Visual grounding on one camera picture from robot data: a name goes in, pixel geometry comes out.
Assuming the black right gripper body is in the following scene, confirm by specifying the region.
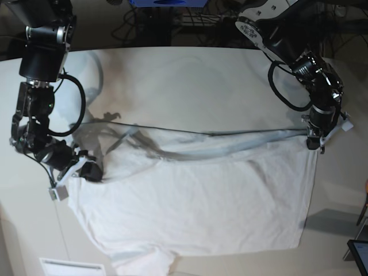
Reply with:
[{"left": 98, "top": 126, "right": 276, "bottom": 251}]
[{"left": 34, "top": 140, "right": 78, "bottom": 172}]

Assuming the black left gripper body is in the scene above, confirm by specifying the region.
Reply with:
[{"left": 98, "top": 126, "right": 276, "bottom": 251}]
[{"left": 307, "top": 105, "right": 341, "bottom": 138}]

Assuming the white T-shirt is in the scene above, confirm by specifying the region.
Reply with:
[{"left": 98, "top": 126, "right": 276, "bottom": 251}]
[{"left": 68, "top": 129, "right": 318, "bottom": 275}]

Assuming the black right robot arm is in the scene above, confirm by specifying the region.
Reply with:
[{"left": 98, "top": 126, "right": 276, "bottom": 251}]
[{"left": 4, "top": 1, "right": 103, "bottom": 187}]

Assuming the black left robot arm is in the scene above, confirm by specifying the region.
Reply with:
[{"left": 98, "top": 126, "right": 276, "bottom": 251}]
[{"left": 235, "top": 1, "right": 346, "bottom": 151}]

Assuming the black tablet stand leg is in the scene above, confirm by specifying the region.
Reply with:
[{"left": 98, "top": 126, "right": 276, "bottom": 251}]
[{"left": 356, "top": 194, "right": 368, "bottom": 226}]

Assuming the white paper sheet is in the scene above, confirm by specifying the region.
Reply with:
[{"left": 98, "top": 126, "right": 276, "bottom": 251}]
[{"left": 40, "top": 258, "right": 106, "bottom": 276}]

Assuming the black tablet screen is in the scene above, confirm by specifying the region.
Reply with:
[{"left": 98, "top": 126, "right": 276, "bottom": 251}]
[{"left": 347, "top": 240, "right": 367, "bottom": 276}]

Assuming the blue box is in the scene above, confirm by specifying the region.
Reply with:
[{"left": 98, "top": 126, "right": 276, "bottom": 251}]
[{"left": 129, "top": 0, "right": 207, "bottom": 7}]

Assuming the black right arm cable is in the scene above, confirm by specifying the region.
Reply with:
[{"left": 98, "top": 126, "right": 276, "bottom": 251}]
[{"left": 45, "top": 74, "right": 87, "bottom": 137}]

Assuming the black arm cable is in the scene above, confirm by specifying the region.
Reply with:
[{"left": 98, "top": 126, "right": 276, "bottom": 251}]
[
  {"left": 267, "top": 60, "right": 314, "bottom": 112},
  {"left": 45, "top": 74, "right": 87, "bottom": 137}
]

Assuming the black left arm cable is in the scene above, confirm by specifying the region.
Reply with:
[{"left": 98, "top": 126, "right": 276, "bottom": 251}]
[{"left": 267, "top": 60, "right": 314, "bottom": 112}]

